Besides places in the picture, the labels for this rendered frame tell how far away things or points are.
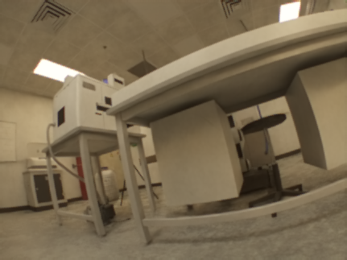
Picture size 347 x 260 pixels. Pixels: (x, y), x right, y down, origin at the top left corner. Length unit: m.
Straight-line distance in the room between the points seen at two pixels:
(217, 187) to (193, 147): 0.30
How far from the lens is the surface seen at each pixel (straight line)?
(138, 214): 1.06
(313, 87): 1.16
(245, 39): 0.90
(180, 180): 1.14
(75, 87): 1.64
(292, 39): 0.91
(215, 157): 1.05
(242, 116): 2.97
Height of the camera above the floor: 0.46
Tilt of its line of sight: 12 degrees up
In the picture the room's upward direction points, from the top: 13 degrees counter-clockwise
